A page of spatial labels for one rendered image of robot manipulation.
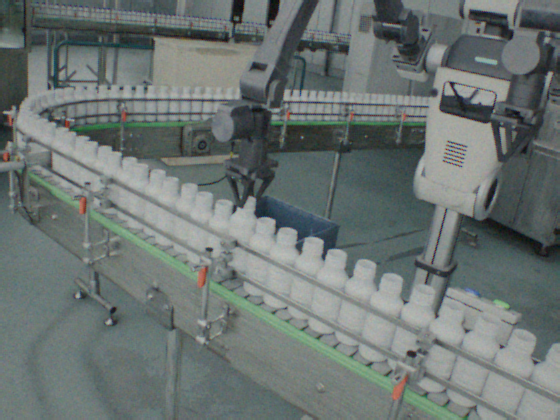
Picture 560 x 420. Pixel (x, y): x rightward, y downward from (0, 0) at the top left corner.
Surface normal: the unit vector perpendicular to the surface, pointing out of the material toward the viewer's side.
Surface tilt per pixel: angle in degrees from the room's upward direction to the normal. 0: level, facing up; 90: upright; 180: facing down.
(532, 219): 90
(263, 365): 90
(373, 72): 90
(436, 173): 90
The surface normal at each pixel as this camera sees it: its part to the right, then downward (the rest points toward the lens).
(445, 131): -0.62, 0.20
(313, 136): 0.54, 0.39
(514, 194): -0.83, 0.09
